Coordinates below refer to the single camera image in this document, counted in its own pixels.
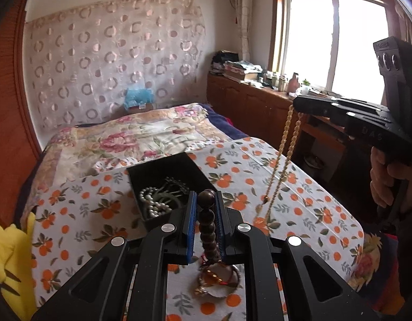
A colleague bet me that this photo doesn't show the small cardboard box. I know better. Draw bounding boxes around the small cardboard box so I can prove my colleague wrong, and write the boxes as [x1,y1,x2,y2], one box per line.
[127,102,157,114]

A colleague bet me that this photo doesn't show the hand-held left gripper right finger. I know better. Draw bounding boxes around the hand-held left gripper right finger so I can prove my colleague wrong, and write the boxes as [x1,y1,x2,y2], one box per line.
[214,190,385,321]

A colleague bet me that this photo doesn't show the metal bowl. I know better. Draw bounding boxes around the metal bowl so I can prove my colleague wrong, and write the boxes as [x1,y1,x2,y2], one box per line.
[304,154,326,170]

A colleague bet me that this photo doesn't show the patterned window curtain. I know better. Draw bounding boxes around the patterned window curtain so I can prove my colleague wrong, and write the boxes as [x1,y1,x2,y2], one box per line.
[233,0,254,63]

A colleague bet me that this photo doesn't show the dark blue blanket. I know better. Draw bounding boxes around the dark blue blanket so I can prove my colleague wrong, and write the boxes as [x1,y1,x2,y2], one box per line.
[205,105,251,142]

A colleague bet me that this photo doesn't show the blue plastic bag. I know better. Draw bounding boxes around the blue plastic bag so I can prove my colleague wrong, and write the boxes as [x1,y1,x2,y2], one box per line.
[124,86,154,109]

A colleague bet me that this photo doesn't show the circle pattern wall curtain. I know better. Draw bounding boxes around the circle pattern wall curtain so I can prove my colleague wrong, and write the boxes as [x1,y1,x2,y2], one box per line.
[25,0,207,133]

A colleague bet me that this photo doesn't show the floral quilt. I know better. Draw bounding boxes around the floral quilt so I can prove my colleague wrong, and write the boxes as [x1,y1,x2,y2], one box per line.
[20,102,234,230]

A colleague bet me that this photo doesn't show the white pearl necklace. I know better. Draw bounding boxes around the white pearl necklace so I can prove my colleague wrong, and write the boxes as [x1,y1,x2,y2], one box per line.
[139,186,174,220]

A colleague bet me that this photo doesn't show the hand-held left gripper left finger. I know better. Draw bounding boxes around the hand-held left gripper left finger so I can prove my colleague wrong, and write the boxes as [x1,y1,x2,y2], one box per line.
[32,190,197,321]

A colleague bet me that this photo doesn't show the black square box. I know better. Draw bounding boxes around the black square box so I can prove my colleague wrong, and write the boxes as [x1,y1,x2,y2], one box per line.
[126,152,217,232]

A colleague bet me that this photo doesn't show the long wooden cabinet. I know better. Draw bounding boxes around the long wooden cabinet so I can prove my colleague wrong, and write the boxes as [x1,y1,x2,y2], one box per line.
[206,73,388,176]

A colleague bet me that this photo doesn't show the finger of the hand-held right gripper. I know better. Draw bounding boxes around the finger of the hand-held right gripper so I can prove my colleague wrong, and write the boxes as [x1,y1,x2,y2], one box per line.
[293,95,348,125]

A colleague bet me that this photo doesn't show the wooden wardrobe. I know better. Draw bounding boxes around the wooden wardrobe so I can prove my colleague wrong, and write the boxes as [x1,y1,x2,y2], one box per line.
[0,0,44,230]

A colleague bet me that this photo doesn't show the pile of dark clothes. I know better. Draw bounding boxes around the pile of dark clothes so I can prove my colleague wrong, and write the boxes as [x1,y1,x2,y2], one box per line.
[211,50,240,75]

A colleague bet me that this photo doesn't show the orange fruit print cloth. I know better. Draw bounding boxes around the orange fruit print cloth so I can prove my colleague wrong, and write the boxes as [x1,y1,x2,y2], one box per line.
[28,136,366,321]

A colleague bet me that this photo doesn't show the dark wooden bead bracelet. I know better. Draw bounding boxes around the dark wooden bead bracelet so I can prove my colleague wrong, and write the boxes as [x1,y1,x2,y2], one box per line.
[197,189,224,264]

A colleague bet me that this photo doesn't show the pink bottle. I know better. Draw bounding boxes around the pink bottle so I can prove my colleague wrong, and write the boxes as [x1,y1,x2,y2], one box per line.
[287,72,300,93]

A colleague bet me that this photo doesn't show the gold bead necklace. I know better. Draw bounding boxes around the gold bead necklace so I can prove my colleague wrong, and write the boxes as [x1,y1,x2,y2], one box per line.
[255,104,306,230]

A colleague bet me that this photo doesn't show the person's right hand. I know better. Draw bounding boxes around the person's right hand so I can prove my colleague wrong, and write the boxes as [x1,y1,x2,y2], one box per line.
[370,146,412,208]

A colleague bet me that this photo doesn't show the window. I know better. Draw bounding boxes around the window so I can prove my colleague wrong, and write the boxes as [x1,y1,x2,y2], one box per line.
[269,0,412,108]

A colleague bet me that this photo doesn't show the yellow plush toy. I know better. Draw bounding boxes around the yellow plush toy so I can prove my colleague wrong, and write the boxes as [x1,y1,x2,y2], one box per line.
[0,212,38,321]

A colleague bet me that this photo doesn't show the row of small bottles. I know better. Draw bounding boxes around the row of small bottles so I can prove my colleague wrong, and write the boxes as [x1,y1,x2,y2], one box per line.
[259,70,289,91]

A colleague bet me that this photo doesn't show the stack of books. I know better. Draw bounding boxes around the stack of books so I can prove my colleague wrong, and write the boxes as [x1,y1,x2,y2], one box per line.
[223,60,263,83]

